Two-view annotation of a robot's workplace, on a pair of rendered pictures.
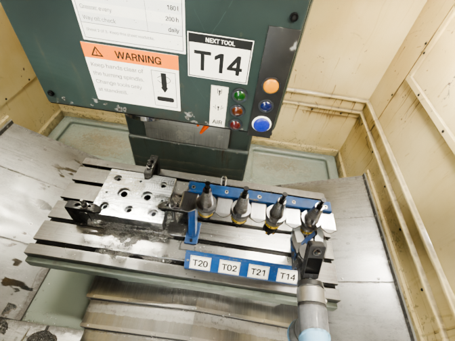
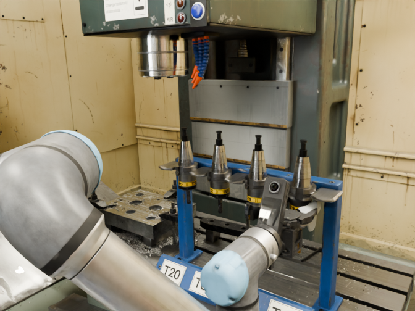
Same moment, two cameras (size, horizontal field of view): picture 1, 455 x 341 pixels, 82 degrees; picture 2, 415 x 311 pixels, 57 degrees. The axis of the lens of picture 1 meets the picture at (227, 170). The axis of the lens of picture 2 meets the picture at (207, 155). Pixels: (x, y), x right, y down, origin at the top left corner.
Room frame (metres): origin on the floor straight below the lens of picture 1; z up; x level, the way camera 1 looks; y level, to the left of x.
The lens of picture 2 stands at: (-0.32, -0.57, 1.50)
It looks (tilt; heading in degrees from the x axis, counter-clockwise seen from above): 14 degrees down; 35
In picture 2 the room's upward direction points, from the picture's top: 1 degrees counter-clockwise
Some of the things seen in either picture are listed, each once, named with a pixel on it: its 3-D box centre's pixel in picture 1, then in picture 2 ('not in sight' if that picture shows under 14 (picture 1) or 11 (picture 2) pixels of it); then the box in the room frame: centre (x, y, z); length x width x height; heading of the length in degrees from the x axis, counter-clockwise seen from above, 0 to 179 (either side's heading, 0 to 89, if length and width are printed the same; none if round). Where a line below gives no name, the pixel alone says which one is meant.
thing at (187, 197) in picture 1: (189, 202); (170, 166); (0.45, 0.11, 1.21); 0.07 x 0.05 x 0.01; 0
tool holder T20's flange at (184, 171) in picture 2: (206, 203); (186, 168); (0.46, 0.05, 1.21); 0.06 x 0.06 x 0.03
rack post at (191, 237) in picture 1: (192, 214); (184, 213); (0.51, 0.10, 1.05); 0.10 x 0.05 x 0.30; 0
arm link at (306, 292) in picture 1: (311, 295); (257, 249); (0.24, -0.28, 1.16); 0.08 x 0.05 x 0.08; 90
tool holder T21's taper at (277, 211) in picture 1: (279, 207); (257, 163); (0.45, -0.17, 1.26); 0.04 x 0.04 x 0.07
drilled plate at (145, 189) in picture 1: (136, 197); (146, 211); (0.60, 0.37, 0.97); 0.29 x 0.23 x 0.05; 90
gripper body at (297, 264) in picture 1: (307, 266); (275, 234); (0.33, -0.28, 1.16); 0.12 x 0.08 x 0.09; 0
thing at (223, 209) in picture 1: (223, 207); (202, 172); (0.45, 0.00, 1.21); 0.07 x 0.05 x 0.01; 0
